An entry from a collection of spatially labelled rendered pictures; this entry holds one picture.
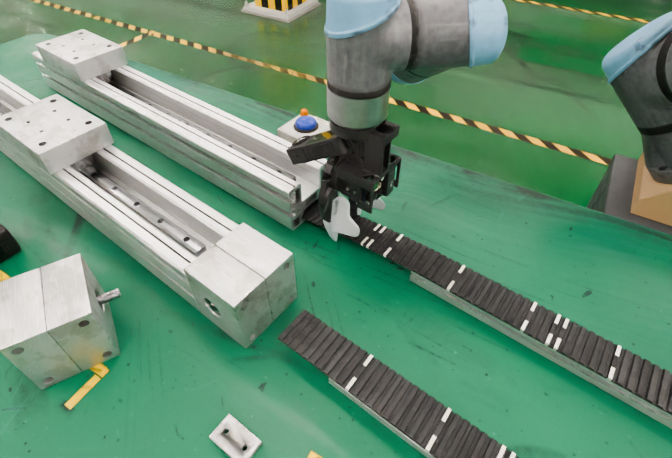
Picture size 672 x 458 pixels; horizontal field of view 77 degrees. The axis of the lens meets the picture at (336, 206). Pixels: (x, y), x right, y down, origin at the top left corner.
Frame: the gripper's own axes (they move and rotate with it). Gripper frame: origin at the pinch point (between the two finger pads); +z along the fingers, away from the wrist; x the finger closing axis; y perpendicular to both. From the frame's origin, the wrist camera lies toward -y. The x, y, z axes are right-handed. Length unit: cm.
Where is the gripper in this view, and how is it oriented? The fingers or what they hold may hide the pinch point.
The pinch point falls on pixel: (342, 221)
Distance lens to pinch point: 67.7
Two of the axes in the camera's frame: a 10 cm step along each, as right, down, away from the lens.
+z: 0.0, 7.3, 6.9
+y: 8.0, 4.1, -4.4
